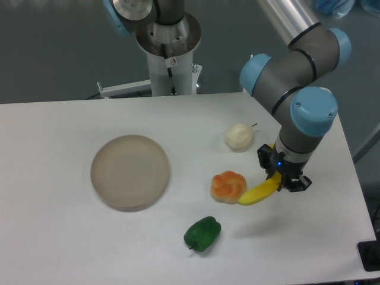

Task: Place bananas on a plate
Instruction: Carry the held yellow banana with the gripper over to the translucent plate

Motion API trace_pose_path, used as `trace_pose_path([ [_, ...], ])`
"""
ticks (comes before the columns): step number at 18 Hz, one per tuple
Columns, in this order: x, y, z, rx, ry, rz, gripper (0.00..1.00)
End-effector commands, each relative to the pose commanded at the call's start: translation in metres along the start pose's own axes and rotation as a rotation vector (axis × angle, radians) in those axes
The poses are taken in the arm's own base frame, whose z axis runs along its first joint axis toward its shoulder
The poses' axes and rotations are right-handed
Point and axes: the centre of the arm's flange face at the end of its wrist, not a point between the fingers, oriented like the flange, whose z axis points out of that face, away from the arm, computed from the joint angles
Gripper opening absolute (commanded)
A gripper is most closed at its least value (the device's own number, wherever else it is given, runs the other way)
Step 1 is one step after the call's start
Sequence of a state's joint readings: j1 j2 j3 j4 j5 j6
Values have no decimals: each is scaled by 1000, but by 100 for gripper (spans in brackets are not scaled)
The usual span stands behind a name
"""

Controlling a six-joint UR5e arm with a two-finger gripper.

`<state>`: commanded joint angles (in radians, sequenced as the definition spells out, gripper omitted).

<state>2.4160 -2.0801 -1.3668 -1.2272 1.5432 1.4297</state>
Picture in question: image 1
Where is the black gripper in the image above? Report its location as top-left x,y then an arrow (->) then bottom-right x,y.
257,144 -> 312,192

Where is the yellow toy banana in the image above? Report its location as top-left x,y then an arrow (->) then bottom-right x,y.
237,143 -> 282,206

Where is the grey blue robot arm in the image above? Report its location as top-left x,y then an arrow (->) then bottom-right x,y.
103,1 -> 351,192

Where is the beige round plate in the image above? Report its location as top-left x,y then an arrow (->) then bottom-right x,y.
90,135 -> 170,211

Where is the white toy pear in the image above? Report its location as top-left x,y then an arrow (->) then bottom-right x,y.
224,122 -> 257,151

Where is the orange knotted bread roll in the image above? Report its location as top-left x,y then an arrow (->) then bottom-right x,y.
210,170 -> 247,204

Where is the green toy bell pepper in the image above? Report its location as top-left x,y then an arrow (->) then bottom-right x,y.
183,216 -> 221,252

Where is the black device at table edge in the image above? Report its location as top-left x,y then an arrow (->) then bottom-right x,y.
357,240 -> 379,272

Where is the blue plastic bag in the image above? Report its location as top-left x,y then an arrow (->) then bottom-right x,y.
313,0 -> 355,19

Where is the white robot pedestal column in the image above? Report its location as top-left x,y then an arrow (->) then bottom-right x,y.
98,12 -> 202,98

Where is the black cable on pedestal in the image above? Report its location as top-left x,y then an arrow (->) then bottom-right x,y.
160,43 -> 178,96

